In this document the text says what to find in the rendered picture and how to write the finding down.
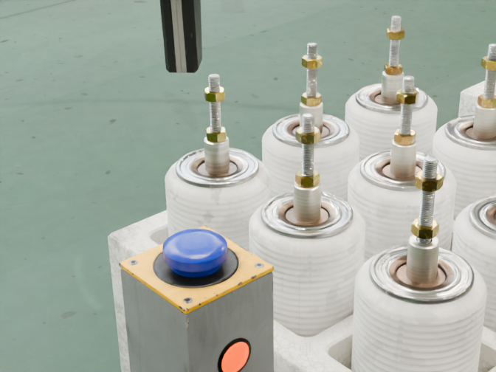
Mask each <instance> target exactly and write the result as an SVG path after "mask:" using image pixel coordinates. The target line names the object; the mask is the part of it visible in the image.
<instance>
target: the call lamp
mask: <svg viewBox="0 0 496 372"><path fill-rule="evenodd" d="M248 355H249V348H248V345H247V344H246V343H245V342H237V343H236V344H234V345H232V346H231V347H230V348H229V349H228V350H227V352H226V353H225V355H224V357H223V360H222V363H221V367H222V370H223V372H237V371H239V370H240V369H241V368H242V367H243V366H244V364H245V362H246V360H247V358H248Z"/></svg>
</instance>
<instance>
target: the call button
mask: <svg viewBox="0 0 496 372"><path fill-rule="evenodd" d="M162 250H163V258H164V261H165V263H166V264H167V265H168V266H170V267H171V269H172V270H173V271H174V272H175V273H176V274H178V275H181V276H185V277H189V278H200V277H204V276H207V275H211V274H213V273H214V272H216V271H217V270H218V269H219V268H220V266H221V264H222V263H223V262H224V261H225V260H226V258H227V241H226V239H225V238H224V237H223V236H222V235H220V234H218V233H217V232H213V231H211V230H205V229H189V230H183V231H180V232H177V233H175V234H173V235H172V236H170V237H169V238H167V240H166V241H165V242H164V244H163V246H162Z"/></svg>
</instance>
